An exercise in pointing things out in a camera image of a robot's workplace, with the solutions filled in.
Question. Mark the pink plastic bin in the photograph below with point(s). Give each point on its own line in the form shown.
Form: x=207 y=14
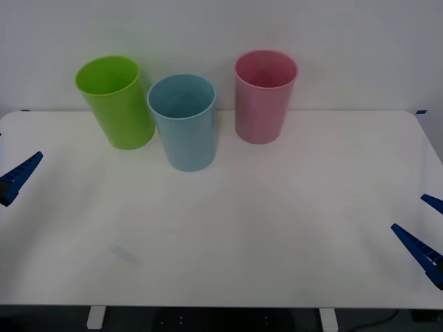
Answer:
x=257 y=114

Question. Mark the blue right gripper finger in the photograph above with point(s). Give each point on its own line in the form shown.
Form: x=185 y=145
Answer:
x=424 y=254
x=434 y=203

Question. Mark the pale blue plastic bin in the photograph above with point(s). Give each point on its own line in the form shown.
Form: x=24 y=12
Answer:
x=188 y=141

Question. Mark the white table leg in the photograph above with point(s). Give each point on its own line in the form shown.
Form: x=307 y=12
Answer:
x=328 y=319
x=96 y=317

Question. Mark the green plastic bin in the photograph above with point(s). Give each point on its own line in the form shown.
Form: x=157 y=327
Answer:
x=117 y=117

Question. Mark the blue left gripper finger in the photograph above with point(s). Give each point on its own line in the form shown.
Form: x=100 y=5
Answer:
x=19 y=176

